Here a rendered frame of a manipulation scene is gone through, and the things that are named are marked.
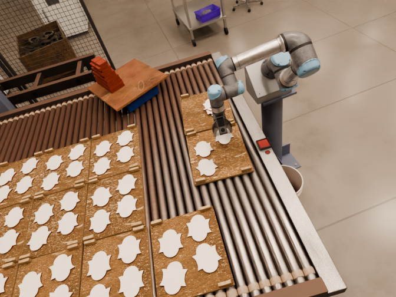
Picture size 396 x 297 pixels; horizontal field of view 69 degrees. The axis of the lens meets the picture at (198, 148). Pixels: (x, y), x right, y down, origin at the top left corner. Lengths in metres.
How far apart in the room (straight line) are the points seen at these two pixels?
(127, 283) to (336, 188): 1.92
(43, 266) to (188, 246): 0.78
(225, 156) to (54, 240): 1.08
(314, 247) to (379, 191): 1.46
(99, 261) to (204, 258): 0.54
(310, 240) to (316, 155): 1.59
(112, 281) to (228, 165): 0.86
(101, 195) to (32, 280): 0.54
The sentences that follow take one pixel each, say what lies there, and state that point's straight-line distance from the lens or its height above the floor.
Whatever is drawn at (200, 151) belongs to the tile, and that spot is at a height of 0.95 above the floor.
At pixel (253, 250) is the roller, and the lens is 1.46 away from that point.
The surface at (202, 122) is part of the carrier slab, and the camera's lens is 2.00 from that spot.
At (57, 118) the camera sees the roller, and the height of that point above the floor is 0.91.
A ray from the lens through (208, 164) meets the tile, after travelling 1.72.
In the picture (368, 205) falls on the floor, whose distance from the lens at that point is 2.74.
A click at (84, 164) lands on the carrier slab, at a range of 2.09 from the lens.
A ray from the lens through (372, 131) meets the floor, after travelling 3.28.
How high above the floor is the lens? 2.27
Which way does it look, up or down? 47 degrees down
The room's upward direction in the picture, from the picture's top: 17 degrees counter-clockwise
